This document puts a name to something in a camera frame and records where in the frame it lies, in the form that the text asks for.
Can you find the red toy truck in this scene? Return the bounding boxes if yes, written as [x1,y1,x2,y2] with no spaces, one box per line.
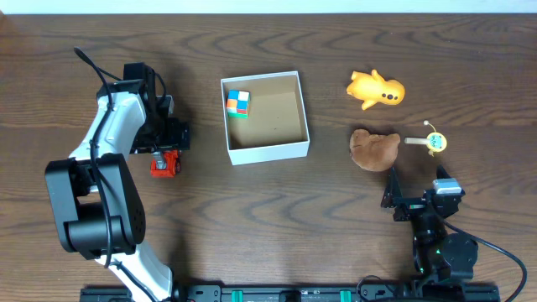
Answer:
[150,149,181,178]

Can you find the multicolour puzzle cube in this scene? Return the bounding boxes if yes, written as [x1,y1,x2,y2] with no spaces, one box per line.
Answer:
[226,90,251,118]

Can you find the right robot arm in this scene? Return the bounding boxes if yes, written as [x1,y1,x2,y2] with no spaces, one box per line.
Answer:
[381,166,478,282]

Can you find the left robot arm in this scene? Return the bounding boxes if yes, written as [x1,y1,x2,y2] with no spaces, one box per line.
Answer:
[44,62,190,301]

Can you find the brown plush toy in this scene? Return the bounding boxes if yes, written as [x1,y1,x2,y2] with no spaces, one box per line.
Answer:
[349,129,401,172]

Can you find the orange rubber animal toy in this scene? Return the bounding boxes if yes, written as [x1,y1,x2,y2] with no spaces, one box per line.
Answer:
[346,70,406,111]

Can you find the white cardboard box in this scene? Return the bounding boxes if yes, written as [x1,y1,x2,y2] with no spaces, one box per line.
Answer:
[221,70,310,165]

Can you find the black mounting rail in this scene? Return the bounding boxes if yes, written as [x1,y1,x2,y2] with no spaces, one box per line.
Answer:
[79,283,503,302]

